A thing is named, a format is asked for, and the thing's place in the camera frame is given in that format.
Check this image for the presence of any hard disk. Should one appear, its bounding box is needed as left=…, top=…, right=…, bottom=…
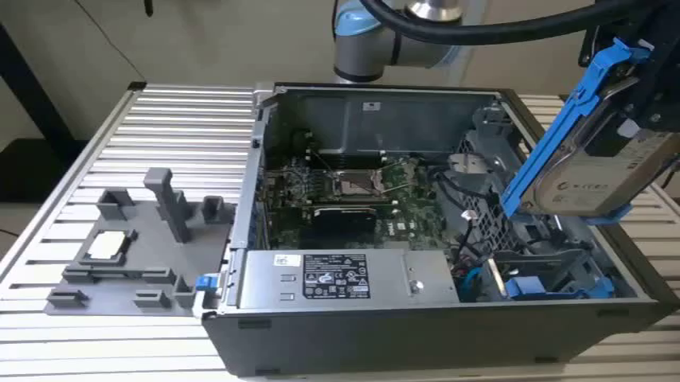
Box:
left=498, top=37, right=680, bottom=228

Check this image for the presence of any black disk wire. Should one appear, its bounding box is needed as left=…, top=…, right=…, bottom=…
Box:
left=430, top=166, right=482, bottom=262

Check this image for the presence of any empty blue disk carrier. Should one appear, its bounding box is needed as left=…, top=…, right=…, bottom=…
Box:
left=504, top=278, right=612, bottom=302

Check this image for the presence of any black RAM slot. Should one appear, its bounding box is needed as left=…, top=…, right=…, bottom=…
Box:
left=310, top=206, right=379, bottom=229

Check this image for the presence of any grey metal drive cage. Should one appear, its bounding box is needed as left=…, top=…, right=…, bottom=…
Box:
left=438, top=105, right=532, bottom=259

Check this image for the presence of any green motherboard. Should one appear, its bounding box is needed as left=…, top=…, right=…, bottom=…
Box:
left=262, top=154, right=453, bottom=252

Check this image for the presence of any CPU socket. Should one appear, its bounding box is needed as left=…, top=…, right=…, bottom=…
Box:
left=330, top=169, right=393, bottom=199

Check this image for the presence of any grey power supply unit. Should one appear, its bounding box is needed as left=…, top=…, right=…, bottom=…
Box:
left=236, top=249, right=461, bottom=310

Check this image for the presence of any black open PC case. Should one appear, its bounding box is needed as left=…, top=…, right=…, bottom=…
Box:
left=199, top=81, right=680, bottom=377

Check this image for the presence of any grey parts rack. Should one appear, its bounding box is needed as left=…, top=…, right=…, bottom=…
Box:
left=45, top=167, right=238, bottom=318

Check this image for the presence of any silver CPU plate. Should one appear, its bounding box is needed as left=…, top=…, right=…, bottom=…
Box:
left=87, top=231, right=132, bottom=259

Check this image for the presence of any black stand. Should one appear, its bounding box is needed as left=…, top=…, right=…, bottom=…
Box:
left=0, top=21, right=89, bottom=202

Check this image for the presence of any thick black cable hose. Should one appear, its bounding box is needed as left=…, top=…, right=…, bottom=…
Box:
left=359, top=0, right=660, bottom=45

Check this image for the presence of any multicoloured power wire bundle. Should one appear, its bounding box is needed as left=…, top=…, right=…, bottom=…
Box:
left=449, top=254, right=480, bottom=279

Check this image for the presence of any blue flat wire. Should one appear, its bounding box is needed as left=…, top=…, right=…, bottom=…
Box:
left=457, top=265, right=484, bottom=302

